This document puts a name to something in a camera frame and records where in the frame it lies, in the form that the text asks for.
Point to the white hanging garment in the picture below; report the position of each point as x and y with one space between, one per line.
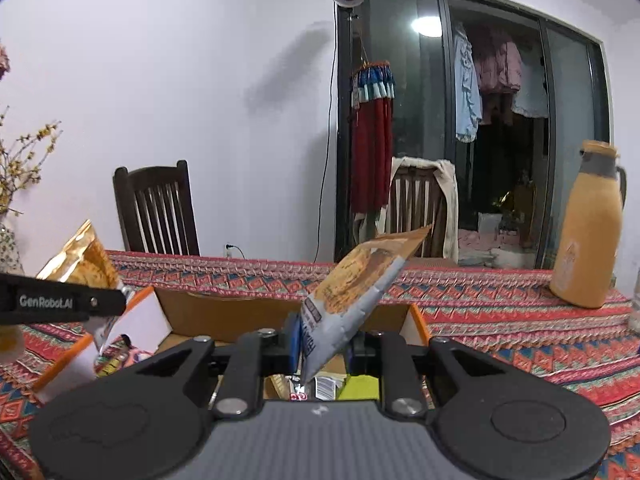
530 100

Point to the pink cloth pile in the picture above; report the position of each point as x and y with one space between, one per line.
480 240

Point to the sliding glass door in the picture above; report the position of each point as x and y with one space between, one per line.
415 110

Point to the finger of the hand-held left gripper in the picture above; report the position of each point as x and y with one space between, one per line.
105 301

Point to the chair with cream cloth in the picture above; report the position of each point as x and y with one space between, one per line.
447 210

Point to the yellow flower branches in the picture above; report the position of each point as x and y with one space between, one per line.
20 160

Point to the red hanging tassel ornament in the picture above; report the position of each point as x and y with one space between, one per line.
372 160

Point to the silver packet with red print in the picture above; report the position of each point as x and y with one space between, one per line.
299 396

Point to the pink artificial flowers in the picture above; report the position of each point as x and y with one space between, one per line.
3 62

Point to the wall socket with plug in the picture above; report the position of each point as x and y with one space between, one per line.
229 250

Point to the orange cardboard box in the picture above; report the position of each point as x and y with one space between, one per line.
210 310

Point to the brown wooden chair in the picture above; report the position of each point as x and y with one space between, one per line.
415 205

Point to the pink hanging garment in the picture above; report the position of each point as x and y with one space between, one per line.
500 67

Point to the green snack packet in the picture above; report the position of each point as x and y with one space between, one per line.
362 387

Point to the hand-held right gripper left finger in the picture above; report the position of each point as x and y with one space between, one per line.
250 355

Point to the yellow thermos jug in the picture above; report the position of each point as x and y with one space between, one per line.
585 240

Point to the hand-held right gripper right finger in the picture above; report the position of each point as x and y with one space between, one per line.
395 360

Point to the floral ceramic vase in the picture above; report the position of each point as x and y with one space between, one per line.
9 250

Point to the dark wooden chair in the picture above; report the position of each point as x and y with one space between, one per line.
155 210

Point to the white orange cracker packet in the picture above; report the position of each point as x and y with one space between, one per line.
350 290

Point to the gold cracker packet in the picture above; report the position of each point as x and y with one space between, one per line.
85 260

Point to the light blue hanging shirt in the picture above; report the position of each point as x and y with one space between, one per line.
467 100

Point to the white snack packet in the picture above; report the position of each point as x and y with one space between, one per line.
327 389

